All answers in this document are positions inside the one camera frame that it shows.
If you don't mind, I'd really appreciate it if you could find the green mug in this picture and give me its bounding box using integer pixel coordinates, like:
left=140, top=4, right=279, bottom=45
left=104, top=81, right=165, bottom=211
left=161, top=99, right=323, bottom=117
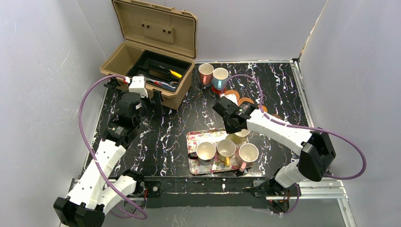
left=226, top=129, right=250, bottom=144

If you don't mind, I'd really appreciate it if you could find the light wood coaster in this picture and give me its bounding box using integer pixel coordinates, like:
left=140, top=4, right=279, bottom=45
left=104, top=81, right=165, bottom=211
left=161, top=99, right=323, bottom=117
left=238, top=97, right=254, bottom=106

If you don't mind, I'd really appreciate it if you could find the orange wood coaster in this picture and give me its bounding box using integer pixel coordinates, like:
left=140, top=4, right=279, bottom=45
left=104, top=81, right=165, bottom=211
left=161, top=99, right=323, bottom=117
left=224, top=89, right=240, bottom=101

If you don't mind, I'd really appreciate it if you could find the orange printed coaster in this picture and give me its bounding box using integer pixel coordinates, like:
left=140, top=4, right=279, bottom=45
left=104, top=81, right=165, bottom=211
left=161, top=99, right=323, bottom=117
left=258, top=105, right=268, bottom=112

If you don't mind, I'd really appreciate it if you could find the red coaster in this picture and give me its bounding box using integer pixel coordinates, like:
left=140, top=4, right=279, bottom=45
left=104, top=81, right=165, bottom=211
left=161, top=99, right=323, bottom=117
left=211, top=86, right=227, bottom=95

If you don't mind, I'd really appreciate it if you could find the dark walnut wooden coaster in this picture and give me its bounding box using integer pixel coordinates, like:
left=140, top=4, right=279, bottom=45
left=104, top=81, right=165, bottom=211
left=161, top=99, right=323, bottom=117
left=271, top=114, right=283, bottom=120

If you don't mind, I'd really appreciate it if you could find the floral rectangular tray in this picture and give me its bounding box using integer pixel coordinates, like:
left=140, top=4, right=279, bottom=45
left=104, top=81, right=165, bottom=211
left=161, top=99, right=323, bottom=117
left=186, top=128, right=248, bottom=175

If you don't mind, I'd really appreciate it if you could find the light blue mug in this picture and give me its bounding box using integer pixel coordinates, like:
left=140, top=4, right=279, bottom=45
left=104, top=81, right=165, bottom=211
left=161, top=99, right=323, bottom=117
left=212, top=68, right=229, bottom=91

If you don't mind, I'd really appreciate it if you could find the pink mug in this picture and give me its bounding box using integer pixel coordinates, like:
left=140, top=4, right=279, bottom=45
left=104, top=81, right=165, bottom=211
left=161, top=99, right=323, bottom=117
left=198, top=63, right=214, bottom=87
left=237, top=143, right=259, bottom=172

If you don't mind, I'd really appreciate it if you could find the tan plastic toolbox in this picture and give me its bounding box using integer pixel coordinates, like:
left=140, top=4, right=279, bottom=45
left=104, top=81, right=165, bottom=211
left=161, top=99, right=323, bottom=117
left=100, top=0, right=198, bottom=110

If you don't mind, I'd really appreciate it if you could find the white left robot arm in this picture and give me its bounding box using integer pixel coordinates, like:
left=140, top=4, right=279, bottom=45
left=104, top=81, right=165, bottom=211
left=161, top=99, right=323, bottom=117
left=53, top=90, right=163, bottom=227

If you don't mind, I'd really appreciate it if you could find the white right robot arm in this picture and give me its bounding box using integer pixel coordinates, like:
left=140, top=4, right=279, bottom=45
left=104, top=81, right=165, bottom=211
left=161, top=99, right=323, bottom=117
left=213, top=96, right=336, bottom=194

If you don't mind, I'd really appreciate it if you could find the silver wrench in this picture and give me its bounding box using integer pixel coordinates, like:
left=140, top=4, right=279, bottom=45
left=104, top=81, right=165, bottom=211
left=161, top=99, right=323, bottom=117
left=146, top=77, right=178, bottom=89

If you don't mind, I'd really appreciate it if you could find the yellow mug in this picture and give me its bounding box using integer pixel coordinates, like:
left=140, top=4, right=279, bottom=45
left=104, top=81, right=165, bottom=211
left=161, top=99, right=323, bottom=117
left=217, top=139, right=236, bottom=167

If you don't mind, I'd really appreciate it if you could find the black tool tray insert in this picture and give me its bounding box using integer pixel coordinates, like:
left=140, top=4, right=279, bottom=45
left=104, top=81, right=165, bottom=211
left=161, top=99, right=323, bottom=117
left=126, top=51, right=191, bottom=92

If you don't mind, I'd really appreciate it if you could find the black mug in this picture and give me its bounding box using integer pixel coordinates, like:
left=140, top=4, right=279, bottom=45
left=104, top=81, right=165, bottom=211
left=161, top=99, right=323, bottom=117
left=188, top=142, right=216, bottom=166

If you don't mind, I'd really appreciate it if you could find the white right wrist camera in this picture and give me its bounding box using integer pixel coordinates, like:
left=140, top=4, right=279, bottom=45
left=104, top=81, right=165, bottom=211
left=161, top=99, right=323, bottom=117
left=224, top=94, right=238, bottom=105

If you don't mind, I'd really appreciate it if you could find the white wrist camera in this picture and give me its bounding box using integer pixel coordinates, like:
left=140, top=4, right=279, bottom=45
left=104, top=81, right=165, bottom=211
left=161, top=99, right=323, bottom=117
left=124, top=74, right=148, bottom=98
left=224, top=94, right=238, bottom=105

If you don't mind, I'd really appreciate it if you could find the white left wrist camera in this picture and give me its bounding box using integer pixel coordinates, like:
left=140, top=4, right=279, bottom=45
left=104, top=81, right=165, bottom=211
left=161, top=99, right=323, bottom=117
left=124, top=74, right=148, bottom=98

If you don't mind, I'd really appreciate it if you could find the yellow handled screwdriver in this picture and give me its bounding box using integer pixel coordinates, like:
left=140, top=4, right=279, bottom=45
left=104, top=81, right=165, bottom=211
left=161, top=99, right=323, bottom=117
left=159, top=66, right=182, bottom=79

